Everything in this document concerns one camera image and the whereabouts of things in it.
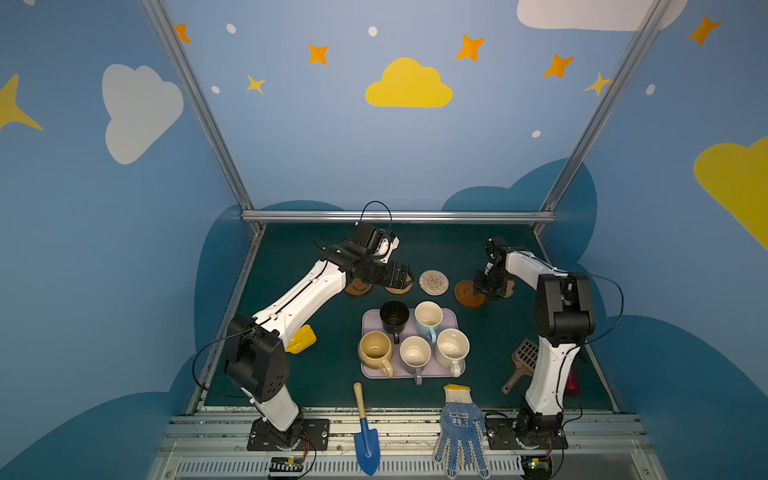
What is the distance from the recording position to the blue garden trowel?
72 centimetres

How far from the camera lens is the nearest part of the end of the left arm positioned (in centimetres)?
60

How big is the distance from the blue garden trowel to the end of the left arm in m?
0.38
